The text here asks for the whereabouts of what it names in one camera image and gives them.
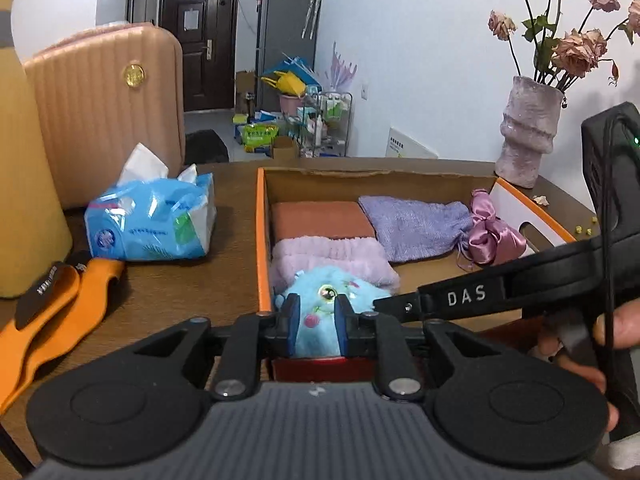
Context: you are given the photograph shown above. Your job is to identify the blue plush monster toy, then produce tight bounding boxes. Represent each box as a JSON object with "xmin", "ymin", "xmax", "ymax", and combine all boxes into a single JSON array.
[{"xmin": 273, "ymin": 266, "xmax": 392, "ymax": 359}]

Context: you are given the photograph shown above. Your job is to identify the lilac fluffy towel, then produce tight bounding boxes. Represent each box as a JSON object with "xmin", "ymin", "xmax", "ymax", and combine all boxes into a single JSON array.
[{"xmin": 269, "ymin": 236, "xmax": 400, "ymax": 292}]

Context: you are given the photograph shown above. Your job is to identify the pink satin bag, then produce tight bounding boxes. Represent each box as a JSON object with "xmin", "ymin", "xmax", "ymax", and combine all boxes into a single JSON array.
[{"xmin": 457, "ymin": 188, "xmax": 527, "ymax": 272}]

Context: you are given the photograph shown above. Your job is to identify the lilac knit pouch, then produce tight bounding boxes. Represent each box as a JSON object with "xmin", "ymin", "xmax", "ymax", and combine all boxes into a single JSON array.
[{"xmin": 358, "ymin": 195, "xmax": 469, "ymax": 263}]

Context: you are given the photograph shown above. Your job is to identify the person right hand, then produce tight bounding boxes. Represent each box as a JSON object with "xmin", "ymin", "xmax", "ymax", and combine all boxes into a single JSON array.
[{"xmin": 531, "ymin": 297, "xmax": 640, "ymax": 434}]

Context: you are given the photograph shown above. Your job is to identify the red cardboard box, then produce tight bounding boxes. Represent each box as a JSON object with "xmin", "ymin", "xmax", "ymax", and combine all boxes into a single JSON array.
[{"xmin": 256, "ymin": 168, "xmax": 572, "ymax": 382}]

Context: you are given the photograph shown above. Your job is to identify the blue tissue pack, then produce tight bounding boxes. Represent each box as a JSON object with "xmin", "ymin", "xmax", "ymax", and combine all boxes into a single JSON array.
[{"xmin": 84, "ymin": 143, "xmax": 217, "ymax": 261}]

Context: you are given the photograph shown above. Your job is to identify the pink textured vase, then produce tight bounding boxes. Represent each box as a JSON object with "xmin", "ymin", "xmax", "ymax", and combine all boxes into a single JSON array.
[{"xmin": 495, "ymin": 76, "xmax": 564, "ymax": 188}]

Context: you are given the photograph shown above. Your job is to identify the dried pink roses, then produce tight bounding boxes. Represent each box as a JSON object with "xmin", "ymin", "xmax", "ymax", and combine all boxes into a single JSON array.
[{"xmin": 487, "ymin": 0, "xmax": 639, "ymax": 93}]

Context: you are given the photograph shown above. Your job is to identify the yellow thermos jug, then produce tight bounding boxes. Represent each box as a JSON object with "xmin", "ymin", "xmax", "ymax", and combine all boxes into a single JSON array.
[{"xmin": 0, "ymin": 0, "xmax": 72, "ymax": 299}]

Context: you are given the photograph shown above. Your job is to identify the yellow watering can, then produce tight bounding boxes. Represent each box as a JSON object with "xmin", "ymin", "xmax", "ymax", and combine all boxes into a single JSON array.
[{"xmin": 260, "ymin": 70, "xmax": 306, "ymax": 98}]

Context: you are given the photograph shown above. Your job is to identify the pink ribbed suitcase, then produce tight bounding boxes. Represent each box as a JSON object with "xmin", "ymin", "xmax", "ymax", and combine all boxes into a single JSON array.
[{"xmin": 24, "ymin": 23, "xmax": 186, "ymax": 208}]

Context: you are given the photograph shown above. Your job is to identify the dark brown entrance door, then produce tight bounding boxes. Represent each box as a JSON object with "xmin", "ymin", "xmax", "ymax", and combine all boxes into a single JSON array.
[{"xmin": 158, "ymin": 0, "xmax": 239, "ymax": 112}]

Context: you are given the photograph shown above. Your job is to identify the grey refrigerator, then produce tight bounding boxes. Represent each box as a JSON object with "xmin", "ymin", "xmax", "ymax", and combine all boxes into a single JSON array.
[{"xmin": 255, "ymin": 0, "xmax": 316, "ymax": 112}]

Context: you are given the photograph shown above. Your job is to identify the wire storage rack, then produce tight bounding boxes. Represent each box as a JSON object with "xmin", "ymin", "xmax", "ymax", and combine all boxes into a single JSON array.
[{"xmin": 292, "ymin": 92, "xmax": 352, "ymax": 158}]

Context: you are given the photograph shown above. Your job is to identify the orange strap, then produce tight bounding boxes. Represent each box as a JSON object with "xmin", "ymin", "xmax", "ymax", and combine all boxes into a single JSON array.
[{"xmin": 0, "ymin": 257, "xmax": 126, "ymax": 417}]

